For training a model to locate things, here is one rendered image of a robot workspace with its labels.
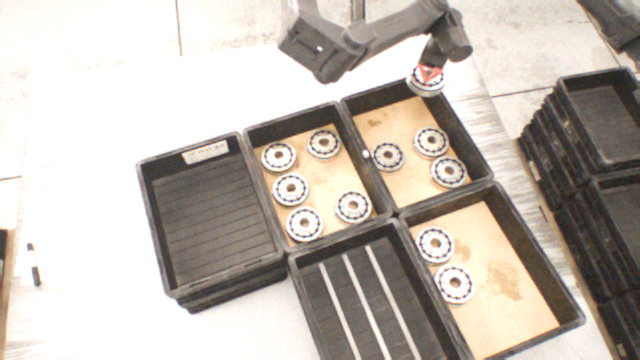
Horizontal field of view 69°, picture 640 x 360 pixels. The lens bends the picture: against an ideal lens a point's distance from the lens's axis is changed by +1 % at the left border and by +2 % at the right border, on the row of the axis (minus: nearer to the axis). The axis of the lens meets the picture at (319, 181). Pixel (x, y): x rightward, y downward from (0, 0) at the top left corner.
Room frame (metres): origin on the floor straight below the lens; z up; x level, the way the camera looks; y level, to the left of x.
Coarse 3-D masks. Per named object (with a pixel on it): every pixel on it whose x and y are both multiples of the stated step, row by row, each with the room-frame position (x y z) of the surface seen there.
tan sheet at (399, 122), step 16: (384, 112) 0.86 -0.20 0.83; (400, 112) 0.86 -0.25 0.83; (416, 112) 0.86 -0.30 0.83; (368, 128) 0.80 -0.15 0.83; (384, 128) 0.80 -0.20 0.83; (400, 128) 0.80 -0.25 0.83; (416, 128) 0.80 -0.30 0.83; (368, 144) 0.74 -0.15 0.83; (400, 144) 0.74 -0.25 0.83; (416, 160) 0.69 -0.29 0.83; (384, 176) 0.63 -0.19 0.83; (400, 176) 0.63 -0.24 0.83; (416, 176) 0.64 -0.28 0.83; (400, 192) 0.58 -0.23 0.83; (416, 192) 0.58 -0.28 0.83; (432, 192) 0.58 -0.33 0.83
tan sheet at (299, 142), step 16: (320, 128) 0.80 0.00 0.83; (304, 144) 0.74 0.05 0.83; (304, 160) 0.69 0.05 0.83; (336, 160) 0.69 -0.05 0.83; (272, 176) 0.63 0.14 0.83; (304, 176) 0.63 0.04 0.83; (320, 176) 0.63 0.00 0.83; (336, 176) 0.63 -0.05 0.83; (352, 176) 0.63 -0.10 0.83; (272, 192) 0.58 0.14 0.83; (320, 192) 0.58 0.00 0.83; (336, 192) 0.58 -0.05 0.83; (320, 208) 0.53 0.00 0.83; (352, 208) 0.53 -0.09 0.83; (304, 224) 0.48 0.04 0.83; (336, 224) 0.48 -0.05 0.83; (288, 240) 0.43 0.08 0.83
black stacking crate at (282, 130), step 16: (320, 112) 0.81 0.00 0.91; (336, 112) 0.81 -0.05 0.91; (272, 128) 0.75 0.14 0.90; (288, 128) 0.77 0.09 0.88; (304, 128) 0.79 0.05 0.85; (336, 128) 0.80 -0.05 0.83; (256, 144) 0.73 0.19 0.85; (352, 144) 0.69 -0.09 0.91; (352, 160) 0.68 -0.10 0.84; (368, 176) 0.59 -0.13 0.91; (368, 192) 0.57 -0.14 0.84; (384, 208) 0.49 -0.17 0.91; (288, 256) 0.38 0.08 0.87
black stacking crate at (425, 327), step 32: (320, 256) 0.38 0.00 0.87; (352, 256) 0.39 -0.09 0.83; (384, 256) 0.39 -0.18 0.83; (320, 288) 0.30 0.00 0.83; (352, 288) 0.30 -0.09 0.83; (416, 288) 0.30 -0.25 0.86; (320, 320) 0.22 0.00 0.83; (352, 320) 0.22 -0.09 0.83; (384, 320) 0.22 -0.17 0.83; (416, 320) 0.23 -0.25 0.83; (320, 352) 0.15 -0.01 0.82; (352, 352) 0.15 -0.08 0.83; (448, 352) 0.15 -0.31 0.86
